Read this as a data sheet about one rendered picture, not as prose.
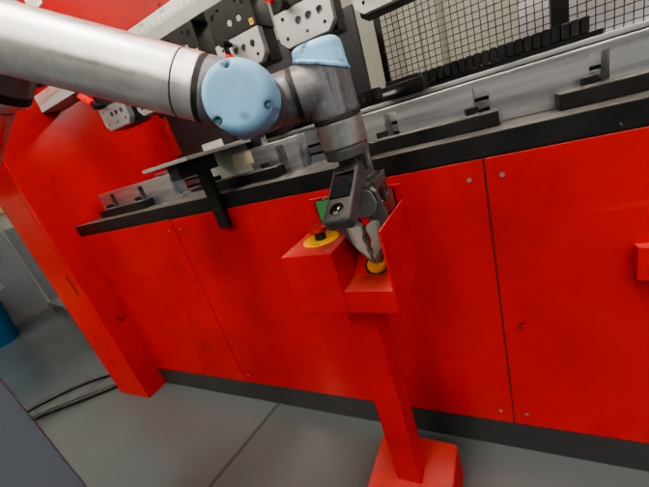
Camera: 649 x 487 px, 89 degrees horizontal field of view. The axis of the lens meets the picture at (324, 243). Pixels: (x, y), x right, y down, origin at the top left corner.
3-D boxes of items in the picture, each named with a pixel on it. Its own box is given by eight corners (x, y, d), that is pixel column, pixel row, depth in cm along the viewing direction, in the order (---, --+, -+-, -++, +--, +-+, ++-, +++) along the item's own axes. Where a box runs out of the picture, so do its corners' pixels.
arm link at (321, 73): (286, 56, 51) (338, 36, 50) (309, 127, 55) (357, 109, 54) (282, 49, 44) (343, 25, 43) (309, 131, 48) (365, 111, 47)
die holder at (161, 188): (107, 215, 147) (97, 195, 144) (120, 211, 152) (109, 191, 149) (181, 197, 123) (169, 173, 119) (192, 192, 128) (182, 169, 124)
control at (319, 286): (299, 312, 64) (268, 227, 58) (332, 272, 77) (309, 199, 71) (400, 314, 54) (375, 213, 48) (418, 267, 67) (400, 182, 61)
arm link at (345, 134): (352, 118, 46) (303, 132, 50) (360, 149, 48) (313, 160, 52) (367, 108, 52) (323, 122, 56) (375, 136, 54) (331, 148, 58)
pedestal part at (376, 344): (397, 478, 83) (341, 298, 65) (403, 455, 88) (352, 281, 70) (421, 485, 80) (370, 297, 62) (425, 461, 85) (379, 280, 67)
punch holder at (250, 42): (225, 77, 92) (202, 11, 87) (243, 77, 99) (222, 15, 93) (267, 58, 85) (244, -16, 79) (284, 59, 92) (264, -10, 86)
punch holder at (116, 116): (108, 132, 121) (85, 85, 116) (128, 128, 128) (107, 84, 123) (131, 121, 114) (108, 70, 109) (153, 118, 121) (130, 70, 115)
